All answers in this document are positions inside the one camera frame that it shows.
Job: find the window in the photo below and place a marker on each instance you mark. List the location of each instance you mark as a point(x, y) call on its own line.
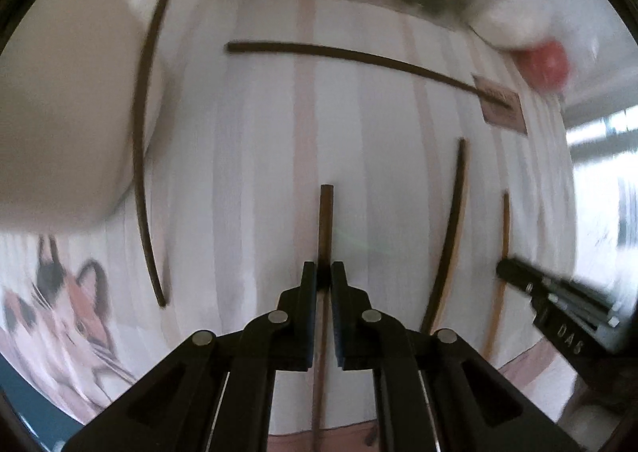
point(608, 172)

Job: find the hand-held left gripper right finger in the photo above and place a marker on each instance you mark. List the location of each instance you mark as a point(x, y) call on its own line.
point(341, 327)

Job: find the cream wooden chopstick rack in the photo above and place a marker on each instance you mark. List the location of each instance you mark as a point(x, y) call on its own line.
point(65, 133)

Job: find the striped cat mat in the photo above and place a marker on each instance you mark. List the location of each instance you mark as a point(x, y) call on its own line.
point(249, 158)

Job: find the teal cabinet front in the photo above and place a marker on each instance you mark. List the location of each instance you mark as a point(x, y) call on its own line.
point(25, 412)

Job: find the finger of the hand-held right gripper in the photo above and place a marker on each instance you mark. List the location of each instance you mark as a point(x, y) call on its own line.
point(523, 277)

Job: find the dark wooden chopstick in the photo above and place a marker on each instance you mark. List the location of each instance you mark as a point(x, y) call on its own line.
point(326, 222)
point(505, 232)
point(454, 212)
point(349, 53)
point(138, 172)

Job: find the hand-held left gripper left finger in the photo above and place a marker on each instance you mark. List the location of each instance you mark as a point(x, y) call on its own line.
point(305, 327)

